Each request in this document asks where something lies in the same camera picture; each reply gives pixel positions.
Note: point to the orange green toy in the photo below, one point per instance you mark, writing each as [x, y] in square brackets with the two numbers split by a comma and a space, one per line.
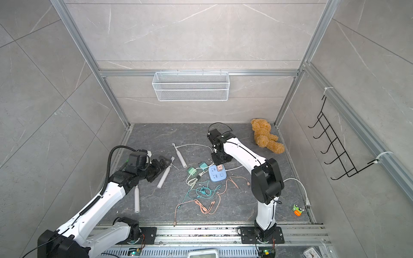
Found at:
[297, 210]

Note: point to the brown teddy bear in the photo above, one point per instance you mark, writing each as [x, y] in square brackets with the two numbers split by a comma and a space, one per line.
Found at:
[264, 138]

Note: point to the white wire mesh basket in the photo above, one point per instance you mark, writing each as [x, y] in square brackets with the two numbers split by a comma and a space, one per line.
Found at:
[191, 86]

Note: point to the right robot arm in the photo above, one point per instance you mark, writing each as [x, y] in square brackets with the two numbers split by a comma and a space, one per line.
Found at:
[266, 179]

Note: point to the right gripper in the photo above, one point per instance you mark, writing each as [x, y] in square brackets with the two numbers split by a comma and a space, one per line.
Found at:
[217, 161]

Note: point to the blue power strip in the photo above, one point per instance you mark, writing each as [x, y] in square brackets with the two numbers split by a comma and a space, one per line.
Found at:
[216, 176]

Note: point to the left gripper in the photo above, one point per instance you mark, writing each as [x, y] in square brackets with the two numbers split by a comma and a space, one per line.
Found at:
[158, 167]

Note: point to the black wall hook rack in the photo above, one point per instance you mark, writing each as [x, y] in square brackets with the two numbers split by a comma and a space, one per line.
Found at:
[336, 146]

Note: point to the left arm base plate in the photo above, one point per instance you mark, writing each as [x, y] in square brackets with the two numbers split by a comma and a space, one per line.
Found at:
[146, 235]

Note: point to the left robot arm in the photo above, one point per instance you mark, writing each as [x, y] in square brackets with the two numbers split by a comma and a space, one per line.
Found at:
[72, 239]

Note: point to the green charger plug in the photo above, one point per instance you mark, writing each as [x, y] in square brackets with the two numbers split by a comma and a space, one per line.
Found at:
[191, 171]

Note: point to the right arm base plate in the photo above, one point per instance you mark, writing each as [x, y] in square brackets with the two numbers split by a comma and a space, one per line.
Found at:
[252, 235]

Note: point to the teal charger plug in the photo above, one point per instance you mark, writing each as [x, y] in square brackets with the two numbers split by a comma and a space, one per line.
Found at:
[203, 166]

